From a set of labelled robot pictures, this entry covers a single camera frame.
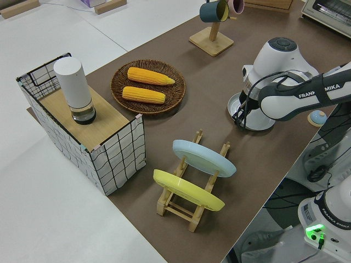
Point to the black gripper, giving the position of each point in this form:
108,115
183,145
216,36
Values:
249,100

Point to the gray round plate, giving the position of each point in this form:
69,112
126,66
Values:
233,107

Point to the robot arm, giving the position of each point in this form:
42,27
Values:
279,63

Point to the light blue plate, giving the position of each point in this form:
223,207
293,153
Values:
203,157

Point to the yellow plate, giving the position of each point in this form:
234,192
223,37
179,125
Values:
189,191

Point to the wooden plate rack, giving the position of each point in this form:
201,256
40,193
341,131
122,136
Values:
178,211

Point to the round wicker basket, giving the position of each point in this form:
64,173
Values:
175,96

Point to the blue bell wooden base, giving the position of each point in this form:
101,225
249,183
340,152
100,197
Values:
316,117

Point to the wooden mug tree stand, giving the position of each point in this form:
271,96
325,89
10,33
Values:
211,41

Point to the yellow corn cob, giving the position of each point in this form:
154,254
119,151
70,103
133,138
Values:
142,94
148,75

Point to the teal mug yellow inside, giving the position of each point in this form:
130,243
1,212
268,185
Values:
209,12

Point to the pink mug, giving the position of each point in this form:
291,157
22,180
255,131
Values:
238,6

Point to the grid-patterned box with wooden top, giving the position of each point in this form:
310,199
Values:
118,161

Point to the wooden board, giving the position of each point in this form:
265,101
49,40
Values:
107,120

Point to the white toaster oven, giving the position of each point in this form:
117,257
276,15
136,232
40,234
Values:
329,13

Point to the white cylinder bottle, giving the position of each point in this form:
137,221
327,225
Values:
72,82

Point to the wooden block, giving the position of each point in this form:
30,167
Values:
109,6
19,8

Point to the purple box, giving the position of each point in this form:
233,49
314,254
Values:
93,2

